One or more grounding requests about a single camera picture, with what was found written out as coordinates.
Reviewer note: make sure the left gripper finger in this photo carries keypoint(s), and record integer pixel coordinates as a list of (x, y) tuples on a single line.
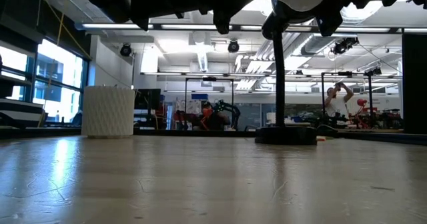
[(230, 0)]

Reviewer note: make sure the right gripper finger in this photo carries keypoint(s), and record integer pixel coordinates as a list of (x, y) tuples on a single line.
[(332, 14)]

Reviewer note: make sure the black desk lamp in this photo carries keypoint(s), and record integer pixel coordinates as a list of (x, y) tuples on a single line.
[(285, 135)]

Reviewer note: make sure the black distant robot arm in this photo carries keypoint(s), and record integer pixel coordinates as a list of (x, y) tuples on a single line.
[(230, 109)]

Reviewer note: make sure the black ceiling spotlight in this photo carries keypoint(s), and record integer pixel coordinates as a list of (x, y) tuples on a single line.
[(343, 45)]

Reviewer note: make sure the person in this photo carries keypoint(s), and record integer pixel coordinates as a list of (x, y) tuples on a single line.
[(213, 120), (337, 107)]

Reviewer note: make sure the black upright panel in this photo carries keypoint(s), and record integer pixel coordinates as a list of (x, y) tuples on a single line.
[(415, 84)]

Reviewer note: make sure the black monitor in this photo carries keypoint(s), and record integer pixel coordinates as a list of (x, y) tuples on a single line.
[(148, 99)]

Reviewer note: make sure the orange sticky note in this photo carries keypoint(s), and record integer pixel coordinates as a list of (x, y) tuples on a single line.
[(321, 138)]

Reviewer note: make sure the large window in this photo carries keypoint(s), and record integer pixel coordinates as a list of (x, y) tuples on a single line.
[(60, 64)]

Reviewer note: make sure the white lattice pen cup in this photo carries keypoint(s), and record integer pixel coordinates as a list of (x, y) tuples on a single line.
[(106, 112)]

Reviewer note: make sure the black and white shelf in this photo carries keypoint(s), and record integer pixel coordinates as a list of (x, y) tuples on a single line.
[(20, 115)]

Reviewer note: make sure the silver ventilation duct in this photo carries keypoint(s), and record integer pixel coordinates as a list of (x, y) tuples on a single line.
[(353, 17)]

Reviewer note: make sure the black ceiling camera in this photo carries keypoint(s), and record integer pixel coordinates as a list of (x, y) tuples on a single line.
[(126, 50), (233, 46)]

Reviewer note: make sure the black tubular rig frame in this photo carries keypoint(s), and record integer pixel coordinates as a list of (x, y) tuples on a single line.
[(345, 73), (209, 79)]

